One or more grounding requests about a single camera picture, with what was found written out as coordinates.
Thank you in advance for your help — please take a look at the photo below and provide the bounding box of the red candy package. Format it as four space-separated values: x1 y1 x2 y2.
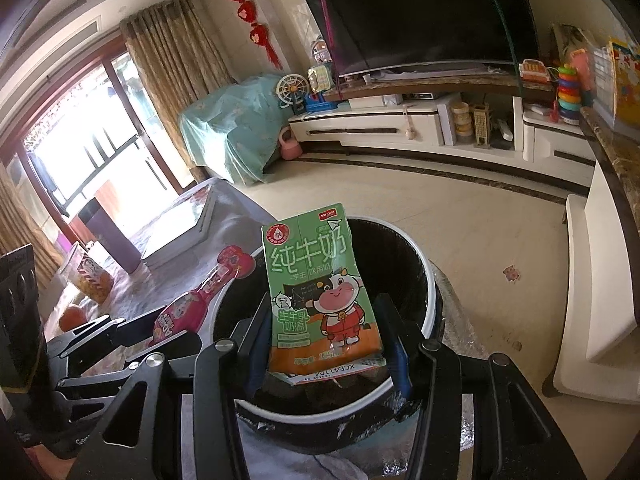
151 245 255 344

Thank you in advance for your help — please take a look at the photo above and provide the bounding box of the green milk carton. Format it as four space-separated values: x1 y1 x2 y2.
262 203 386 386

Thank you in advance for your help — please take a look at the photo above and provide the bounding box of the white trash bin black liner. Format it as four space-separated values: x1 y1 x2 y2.
204 214 446 456

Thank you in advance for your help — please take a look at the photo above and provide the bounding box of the red apple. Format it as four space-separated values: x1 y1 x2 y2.
58 304 88 333

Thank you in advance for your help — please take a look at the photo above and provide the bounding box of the jar of round snacks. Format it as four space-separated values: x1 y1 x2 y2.
60 243 114 304

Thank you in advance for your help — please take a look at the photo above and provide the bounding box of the floral purple tablecloth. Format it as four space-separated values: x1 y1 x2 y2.
39 176 281 480

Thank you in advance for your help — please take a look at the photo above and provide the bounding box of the purple thermos bottle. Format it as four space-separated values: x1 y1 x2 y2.
78 198 141 274

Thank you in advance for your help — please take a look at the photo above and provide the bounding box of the left beige curtain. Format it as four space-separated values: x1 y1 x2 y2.
0 166 63 292

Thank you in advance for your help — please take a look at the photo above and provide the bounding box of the beige curtain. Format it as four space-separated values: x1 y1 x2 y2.
0 166 63 292
119 0 234 182

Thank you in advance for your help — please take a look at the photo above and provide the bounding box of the pink kettlebell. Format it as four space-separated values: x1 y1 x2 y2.
278 126 303 160

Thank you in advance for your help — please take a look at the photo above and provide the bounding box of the white tv cabinet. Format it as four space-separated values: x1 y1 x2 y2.
288 93 596 188

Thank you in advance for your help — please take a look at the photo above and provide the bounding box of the teal covered furniture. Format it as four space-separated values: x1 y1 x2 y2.
178 74 292 185

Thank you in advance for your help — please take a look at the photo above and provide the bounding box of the toy ferris wheel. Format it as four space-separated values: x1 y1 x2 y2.
276 74 310 115

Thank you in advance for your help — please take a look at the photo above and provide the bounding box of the toy telephone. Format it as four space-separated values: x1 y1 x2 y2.
307 63 335 93

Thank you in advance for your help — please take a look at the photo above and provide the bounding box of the right beige curtain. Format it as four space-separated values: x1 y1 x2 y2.
119 0 234 182

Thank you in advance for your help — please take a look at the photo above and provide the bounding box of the black flat television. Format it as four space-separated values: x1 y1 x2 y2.
305 0 538 76

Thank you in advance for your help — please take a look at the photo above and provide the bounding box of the red hanging heart ornament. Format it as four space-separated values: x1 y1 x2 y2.
230 0 283 70

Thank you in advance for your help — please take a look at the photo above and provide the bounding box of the rainbow stacking ring toy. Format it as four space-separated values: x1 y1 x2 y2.
556 65 582 126

